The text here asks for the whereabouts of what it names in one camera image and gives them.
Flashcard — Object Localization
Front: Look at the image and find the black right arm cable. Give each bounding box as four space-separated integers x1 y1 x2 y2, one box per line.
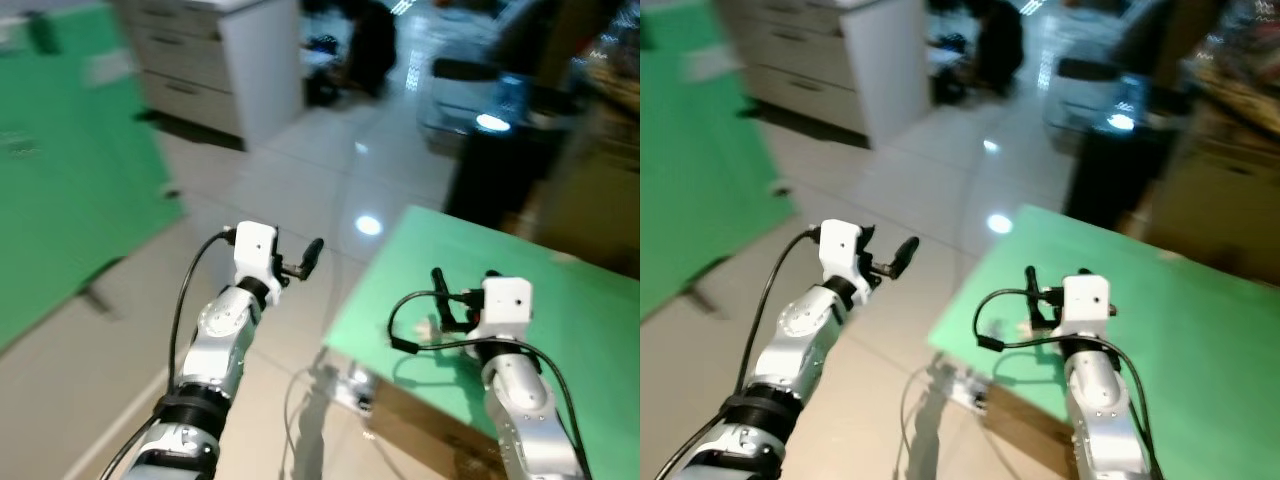
974 289 1163 480
388 290 591 480

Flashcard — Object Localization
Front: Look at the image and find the green table with brown frame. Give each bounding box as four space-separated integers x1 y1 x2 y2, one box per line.
322 205 641 480
928 205 1280 480

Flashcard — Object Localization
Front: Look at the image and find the silver metal table bracket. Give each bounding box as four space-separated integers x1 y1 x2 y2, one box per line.
945 360 991 411
335 365 377 416

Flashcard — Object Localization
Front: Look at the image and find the person in black clothes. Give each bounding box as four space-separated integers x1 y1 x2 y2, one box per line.
965 0 1027 97
335 0 399 99

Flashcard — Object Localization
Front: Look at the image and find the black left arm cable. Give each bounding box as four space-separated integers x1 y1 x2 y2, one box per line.
100 228 239 480
650 226 823 480

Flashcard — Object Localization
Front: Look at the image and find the large green table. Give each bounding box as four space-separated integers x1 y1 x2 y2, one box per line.
640 0 797 323
0 0 187 353

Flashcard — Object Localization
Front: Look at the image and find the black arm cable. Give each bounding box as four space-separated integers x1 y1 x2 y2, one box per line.
974 289 1163 480
100 228 239 480
388 290 591 480
650 226 823 480

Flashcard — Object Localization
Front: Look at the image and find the brown wooden cabinet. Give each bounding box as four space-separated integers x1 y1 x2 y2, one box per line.
540 60 641 277
1140 55 1280 287

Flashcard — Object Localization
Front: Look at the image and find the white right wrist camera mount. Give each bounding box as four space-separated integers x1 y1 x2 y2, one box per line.
1060 274 1113 341
478 276 534 346

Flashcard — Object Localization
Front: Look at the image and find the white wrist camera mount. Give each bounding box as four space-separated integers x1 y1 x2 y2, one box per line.
818 220 869 286
478 276 534 346
1060 274 1113 341
232 222 281 291

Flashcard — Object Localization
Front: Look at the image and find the white plastic crate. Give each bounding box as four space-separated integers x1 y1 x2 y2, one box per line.
418 55 521 151
1045 55 1141 141

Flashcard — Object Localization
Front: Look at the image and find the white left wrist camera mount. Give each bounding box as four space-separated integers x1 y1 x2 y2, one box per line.
232 222 281 291
818 220 869 286

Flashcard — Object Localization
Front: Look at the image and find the white drawer cabinet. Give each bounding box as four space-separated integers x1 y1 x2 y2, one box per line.
115 0 306 151
715 0 931 149

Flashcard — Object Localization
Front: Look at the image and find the black standing device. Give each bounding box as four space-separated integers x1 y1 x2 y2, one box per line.
1064 60 1191 229
445 70 577 237

